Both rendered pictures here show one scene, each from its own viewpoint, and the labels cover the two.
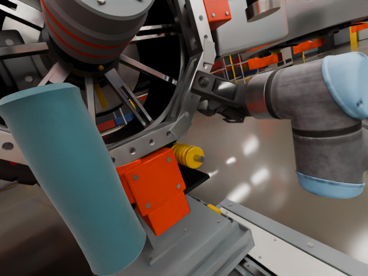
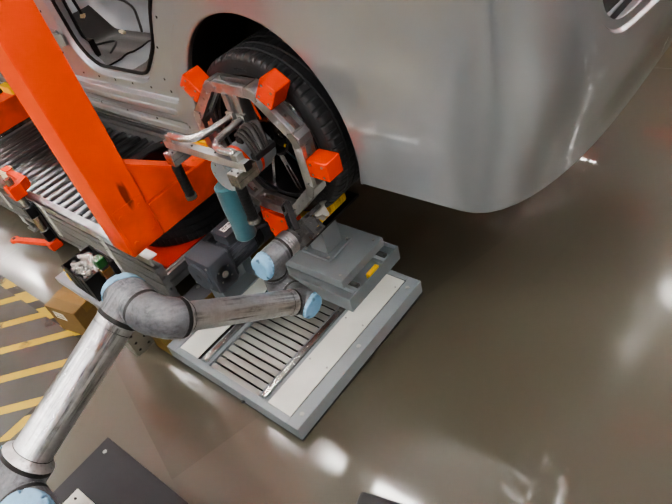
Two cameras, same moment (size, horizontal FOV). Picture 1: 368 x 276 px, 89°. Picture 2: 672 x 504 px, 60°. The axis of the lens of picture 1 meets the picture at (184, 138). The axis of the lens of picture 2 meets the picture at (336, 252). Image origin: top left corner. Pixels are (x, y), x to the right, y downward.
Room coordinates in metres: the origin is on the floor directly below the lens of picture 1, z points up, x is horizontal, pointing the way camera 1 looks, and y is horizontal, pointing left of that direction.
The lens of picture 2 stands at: (0.20, -1.77, 1.89)
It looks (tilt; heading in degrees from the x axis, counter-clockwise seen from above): 41 degrees down; 79
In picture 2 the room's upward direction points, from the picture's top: 17 degrees counter-clockwise
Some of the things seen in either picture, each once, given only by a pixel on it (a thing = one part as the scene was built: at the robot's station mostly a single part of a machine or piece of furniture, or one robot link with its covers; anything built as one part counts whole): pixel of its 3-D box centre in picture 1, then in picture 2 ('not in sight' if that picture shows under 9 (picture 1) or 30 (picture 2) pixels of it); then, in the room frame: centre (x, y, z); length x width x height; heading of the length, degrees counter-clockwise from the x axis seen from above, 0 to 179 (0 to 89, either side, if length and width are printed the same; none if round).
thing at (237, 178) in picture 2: not in sight; (243, 173); (0.31, -0.14, 0.93); 0.09 x 0.05 x 0.05; 29
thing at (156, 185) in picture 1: (149, 184); (292, 219); (0.44, 0.12, 0.48); 0.16 x 0.12 x 0.17; 29
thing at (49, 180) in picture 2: not in sight; (105, 188); (-0.39, 1.68, 0.13); 2.47 x 0.85 x 0.27; 119
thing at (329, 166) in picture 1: (329, 155); (280, 283); (0.28, -0.23, 0.51); 0.12 x 0.09 x 0.12; 113
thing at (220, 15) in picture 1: (208, 12); (324, 165); (0.57, -0.17, 0.85); 0.09 x 0.08 x 0.07; 119
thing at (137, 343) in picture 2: not in sight; (120, 315); (-0.40, 0.36, 0.21); 0.10 x 0.10 x 0.42; 29
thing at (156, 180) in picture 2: not in sight; (182, 161); (0.14, 0.54, 0.69); 0.52 x 0.17 x 0.35; 29
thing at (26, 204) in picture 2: not in sight; (33, 214); (-0.75, 1.38, 0.30); 0.09 x 0.05 x 0.50; 119
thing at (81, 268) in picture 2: not in sight; (93, 271); (-0.37, 0.30, 0.51); 0.20 x 0.14 x 0.13; 117
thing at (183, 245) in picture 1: (151, 213); (322, 229); (0.56, 0.18, 0.32); 0.40 x 0.30 x 0.28; 119
